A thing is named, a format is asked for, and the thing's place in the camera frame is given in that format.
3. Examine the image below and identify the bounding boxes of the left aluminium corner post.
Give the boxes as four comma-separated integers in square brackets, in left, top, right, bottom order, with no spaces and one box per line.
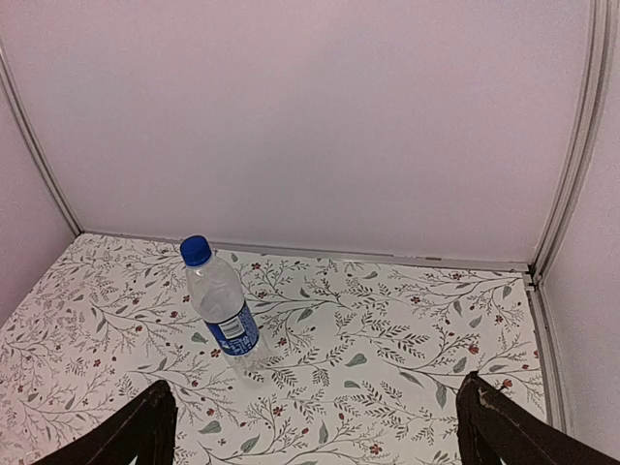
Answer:
[1,44,84,237]

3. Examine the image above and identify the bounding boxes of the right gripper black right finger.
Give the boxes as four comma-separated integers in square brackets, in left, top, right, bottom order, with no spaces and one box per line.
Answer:
[456,371,619,464]

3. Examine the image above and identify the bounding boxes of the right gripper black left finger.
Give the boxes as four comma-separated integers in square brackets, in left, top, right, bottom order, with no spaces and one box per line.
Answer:
[37,380,177,465]

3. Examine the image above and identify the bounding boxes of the floral patterned table mat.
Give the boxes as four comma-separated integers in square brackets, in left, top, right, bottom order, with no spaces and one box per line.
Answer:
[1,234,546,464]

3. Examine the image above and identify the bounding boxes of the blue label plastic bottle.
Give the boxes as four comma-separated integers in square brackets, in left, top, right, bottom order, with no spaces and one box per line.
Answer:
[185,251,269,383]

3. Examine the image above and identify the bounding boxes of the aluminium corner post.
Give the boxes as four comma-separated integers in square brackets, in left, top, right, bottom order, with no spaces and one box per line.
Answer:
[530,0,620,287]
[1,44,84,237]

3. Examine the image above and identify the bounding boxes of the blue bottle cap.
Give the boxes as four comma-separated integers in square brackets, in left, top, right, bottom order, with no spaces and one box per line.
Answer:
[180,235,212,267]

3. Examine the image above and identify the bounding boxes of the right aluminium corner post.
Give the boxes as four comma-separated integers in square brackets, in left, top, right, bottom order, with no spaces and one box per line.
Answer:
[530,0,620,287]

